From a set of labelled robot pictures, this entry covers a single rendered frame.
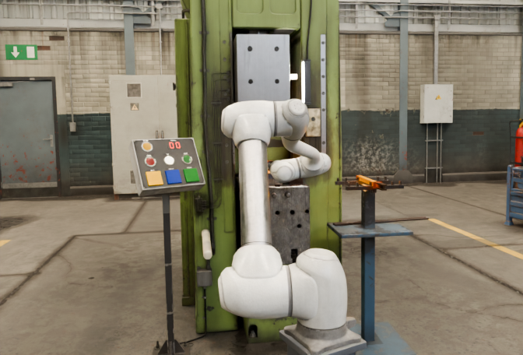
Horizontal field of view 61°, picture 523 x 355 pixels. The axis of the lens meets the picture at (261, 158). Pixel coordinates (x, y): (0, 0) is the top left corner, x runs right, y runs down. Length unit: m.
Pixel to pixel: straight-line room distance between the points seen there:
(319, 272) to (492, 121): 9.09
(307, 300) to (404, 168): 8.09
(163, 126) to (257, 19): 5.24
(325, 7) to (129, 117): 5.50
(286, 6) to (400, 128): 6.75
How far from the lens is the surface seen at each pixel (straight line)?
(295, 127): 1.62
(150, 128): 7.81
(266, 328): 2.75
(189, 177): 2.35
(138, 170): 2.30
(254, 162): 1.53
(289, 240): 2.59
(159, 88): 7.81
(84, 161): 8.70
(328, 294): 1.40
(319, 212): 2.81
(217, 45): 2.69
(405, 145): 9.36
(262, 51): 2.57
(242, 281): 1.38
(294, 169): 2.15
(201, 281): 2.76
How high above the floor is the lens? 1.28
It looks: 5 degrees down
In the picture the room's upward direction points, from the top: 1 degrees counter-clockwise
